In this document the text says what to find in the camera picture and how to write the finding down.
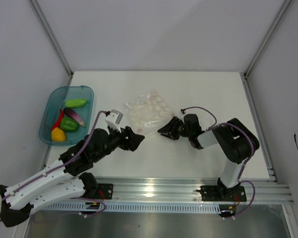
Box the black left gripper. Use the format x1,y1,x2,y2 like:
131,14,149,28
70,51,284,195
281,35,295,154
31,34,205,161
94,123,145,162

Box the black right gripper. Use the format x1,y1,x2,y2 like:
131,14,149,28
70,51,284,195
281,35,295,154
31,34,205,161
157,116,192,140

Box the clear dotted zip top bag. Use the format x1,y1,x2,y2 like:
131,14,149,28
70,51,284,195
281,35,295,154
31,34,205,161
125,91,174,136

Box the green bell pepper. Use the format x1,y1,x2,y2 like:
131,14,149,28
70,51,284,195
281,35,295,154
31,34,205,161
60,117,79,132

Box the purple eggplant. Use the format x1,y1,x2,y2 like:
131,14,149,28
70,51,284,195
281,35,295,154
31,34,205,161
63,107,86,127

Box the light green pepper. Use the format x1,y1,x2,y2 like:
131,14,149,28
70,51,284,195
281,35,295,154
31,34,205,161
65,98,87,108

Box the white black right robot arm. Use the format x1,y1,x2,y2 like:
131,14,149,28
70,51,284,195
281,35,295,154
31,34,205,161
157,114,260,201

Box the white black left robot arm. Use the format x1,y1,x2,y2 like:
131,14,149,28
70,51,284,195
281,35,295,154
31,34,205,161
0,126,145,228

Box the yellow lemon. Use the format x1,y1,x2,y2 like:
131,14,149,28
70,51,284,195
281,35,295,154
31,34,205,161
51,127,66,142

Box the red chili pepper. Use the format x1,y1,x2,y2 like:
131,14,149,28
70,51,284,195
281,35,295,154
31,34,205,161
51,109,64,131

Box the teal plastic bin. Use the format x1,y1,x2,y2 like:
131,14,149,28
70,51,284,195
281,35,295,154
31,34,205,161
39,85,94,146

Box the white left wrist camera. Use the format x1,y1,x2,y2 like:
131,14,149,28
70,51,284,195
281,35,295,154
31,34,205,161
105,110,123,132

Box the aluminium front rail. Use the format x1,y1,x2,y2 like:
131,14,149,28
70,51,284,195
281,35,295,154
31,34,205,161
23,177,295,205

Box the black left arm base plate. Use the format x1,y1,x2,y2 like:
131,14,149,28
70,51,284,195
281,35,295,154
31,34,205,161
69,182,114,200

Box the white slotted cable duct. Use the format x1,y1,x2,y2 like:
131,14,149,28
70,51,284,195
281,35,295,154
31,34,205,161
42,201,221,214

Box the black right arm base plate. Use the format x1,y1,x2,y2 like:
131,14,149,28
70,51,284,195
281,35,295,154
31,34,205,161
195,184,247,202

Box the left aluminium corner post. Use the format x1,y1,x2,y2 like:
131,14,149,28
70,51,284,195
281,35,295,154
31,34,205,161
28,0,74,78

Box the aluminium corner post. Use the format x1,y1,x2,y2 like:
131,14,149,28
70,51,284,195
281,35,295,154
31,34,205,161
243,0,295,80
28,0,74,78

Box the right aluminium corner post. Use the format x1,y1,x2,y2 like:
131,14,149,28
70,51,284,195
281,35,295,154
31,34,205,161
243,0,295,80

